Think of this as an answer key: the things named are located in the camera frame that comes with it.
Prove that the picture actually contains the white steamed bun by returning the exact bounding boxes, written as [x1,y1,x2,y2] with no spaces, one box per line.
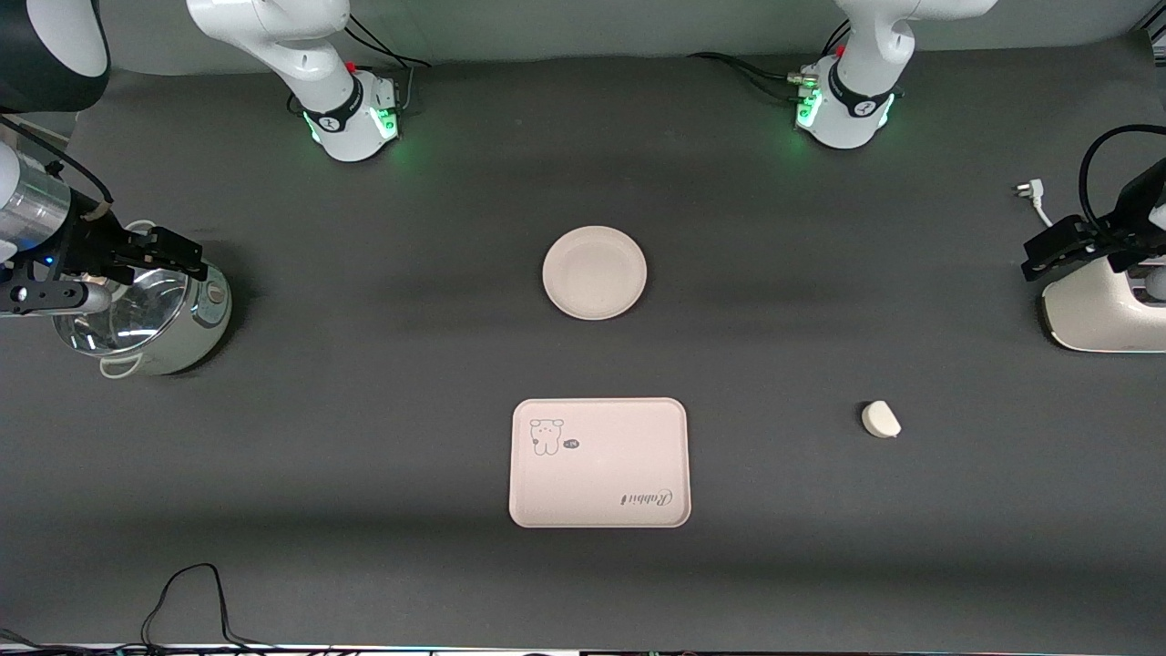
[861,400,903,440]

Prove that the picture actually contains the round beige plate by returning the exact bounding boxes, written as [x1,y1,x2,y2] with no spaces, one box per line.
[542,225,649,322]

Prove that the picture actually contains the beige rectangular rabbit tray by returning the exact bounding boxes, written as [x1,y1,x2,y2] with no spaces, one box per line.
[508,397,692,529]

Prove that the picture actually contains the white toaster appliance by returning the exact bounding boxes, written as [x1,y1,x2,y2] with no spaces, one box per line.
[1041,255,1166,354]

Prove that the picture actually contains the glass pot lid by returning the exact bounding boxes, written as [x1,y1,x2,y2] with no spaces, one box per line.
[52,264,189,356]

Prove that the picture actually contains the steel pot with glass lid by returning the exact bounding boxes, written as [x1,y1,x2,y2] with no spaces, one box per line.
[52,219,233,379]

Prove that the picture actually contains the white power cord with plug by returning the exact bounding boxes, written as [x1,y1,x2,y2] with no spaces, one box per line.
[1013,179,1058,229]

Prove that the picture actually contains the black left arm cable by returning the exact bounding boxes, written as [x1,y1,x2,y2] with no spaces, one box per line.
[1079,123,1166,251]

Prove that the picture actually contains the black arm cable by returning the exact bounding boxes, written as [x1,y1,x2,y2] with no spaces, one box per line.
[0,115,115,203]
[1079,123,1166,251]

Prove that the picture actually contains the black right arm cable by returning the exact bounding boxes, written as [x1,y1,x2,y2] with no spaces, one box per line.
[0,115,115,203]

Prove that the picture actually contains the black right base cables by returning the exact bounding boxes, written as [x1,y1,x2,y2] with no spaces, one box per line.
[342,14,434,118]

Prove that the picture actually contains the black base cables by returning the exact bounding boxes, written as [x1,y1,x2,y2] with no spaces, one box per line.
[686,20,853,103]
[342,14,434,118]

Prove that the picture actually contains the black cable loop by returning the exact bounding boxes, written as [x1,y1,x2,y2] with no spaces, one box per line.
[141,563,274,653]

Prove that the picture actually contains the black left base cables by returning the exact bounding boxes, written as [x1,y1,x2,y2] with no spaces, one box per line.
[686,20,853,103]

